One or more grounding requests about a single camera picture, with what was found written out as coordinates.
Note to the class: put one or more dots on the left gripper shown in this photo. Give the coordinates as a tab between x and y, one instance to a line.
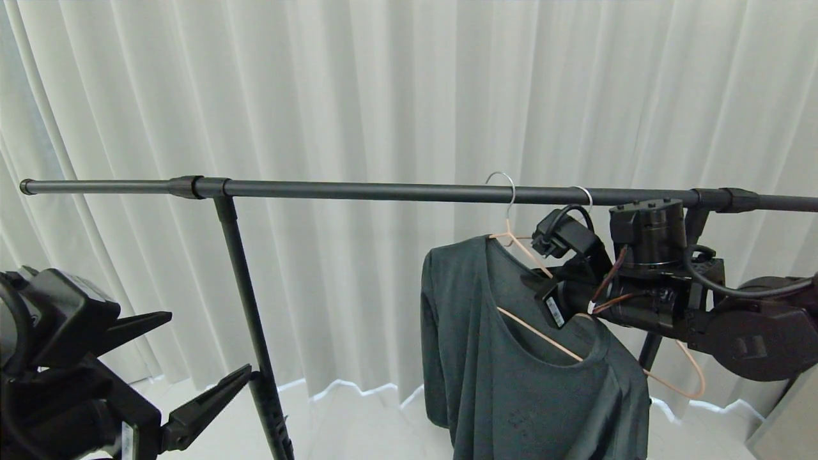
64	415

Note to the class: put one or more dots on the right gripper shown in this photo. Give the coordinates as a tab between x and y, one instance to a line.
645	306

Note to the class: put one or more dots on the pink clothes hanger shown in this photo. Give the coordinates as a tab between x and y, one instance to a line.
589	199
543	335

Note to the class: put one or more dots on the dark grey shirt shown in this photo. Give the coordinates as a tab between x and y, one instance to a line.
498	383

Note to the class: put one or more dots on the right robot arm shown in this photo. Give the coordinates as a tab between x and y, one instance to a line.
754	332

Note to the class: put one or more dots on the black clothes rack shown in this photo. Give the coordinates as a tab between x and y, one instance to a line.
383	190

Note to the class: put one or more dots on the white curtain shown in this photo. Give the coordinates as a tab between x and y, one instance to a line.
383	83

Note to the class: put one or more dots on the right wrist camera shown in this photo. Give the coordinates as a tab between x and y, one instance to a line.
569	239

